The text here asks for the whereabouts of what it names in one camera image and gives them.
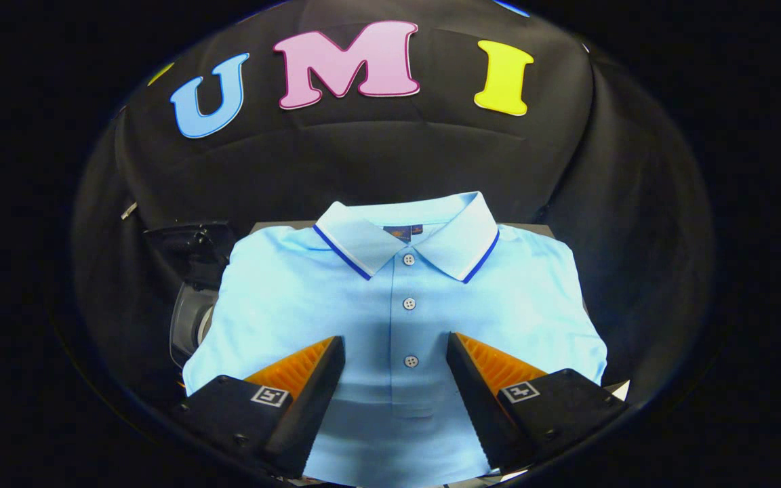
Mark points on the beige cabinet with black top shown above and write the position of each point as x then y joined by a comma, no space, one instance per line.
533,229

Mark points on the silver metal clip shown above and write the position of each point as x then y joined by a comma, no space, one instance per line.
128,210

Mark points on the black backdrop cloth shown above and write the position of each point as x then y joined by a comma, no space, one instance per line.
363,156

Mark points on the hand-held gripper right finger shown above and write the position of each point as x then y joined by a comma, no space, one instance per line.
482,407

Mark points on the white paper sheet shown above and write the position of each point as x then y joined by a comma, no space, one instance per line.
621,390

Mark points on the light blue polo shirt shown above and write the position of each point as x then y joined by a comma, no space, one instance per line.
295,298

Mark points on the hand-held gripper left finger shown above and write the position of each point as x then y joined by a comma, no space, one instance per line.
309,413

